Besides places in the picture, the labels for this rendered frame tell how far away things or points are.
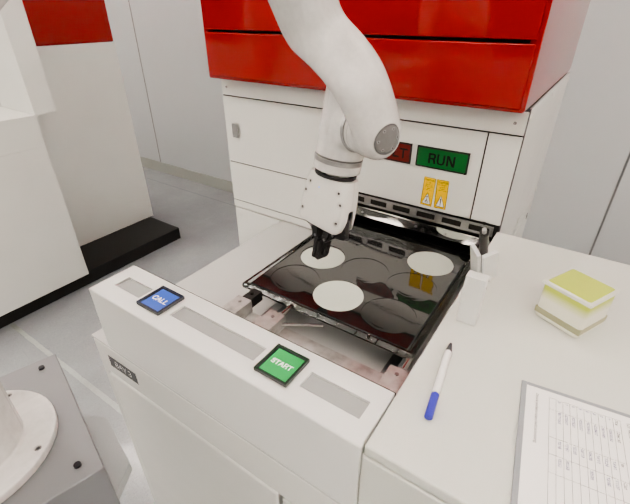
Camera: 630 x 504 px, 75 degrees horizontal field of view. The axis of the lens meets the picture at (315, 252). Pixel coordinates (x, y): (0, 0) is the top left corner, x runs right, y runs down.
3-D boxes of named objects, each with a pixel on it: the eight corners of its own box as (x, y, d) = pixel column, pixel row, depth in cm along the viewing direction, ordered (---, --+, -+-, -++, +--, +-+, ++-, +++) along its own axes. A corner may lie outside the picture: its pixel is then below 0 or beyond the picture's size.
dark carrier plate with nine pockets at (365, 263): (337, 222, 109) (337, 220, 109) (467, 261, 93) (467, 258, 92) (251, 284, 85) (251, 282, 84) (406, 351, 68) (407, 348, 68)
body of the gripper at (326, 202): (301, 159, 72) (293, 217, 77) (345, 179, 66) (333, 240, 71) (329, 155, 77) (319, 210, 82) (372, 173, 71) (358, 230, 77)
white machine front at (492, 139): (239, 203, 138) (226, 76, 118) (487, 279, 99) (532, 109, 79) (233, 206, 136) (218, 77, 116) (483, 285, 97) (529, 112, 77)
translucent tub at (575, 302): (559, 299, 69) (572, 265, 65) (605, 325, 63) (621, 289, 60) (530, 313, 66) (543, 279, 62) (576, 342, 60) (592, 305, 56)
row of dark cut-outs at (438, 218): (327, 193, 113) (327, 185, 112) (492, 236, 92) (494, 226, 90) (326, 194, 112) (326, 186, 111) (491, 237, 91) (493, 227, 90)
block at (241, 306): (240, 305, 81) (238, 293, 79) (253, 311, 79) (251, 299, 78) (210, 328, 75) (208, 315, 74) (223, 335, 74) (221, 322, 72)
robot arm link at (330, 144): (375, 164, 69) (346, 147, 76) (395, 81, 63) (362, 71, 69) (334, 164, 65) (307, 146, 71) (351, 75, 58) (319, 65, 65)
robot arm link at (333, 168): (303, 148, 70) (301, 165, 72) (342, 165, 65) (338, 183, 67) (335, 145, 76) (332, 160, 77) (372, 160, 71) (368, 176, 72)
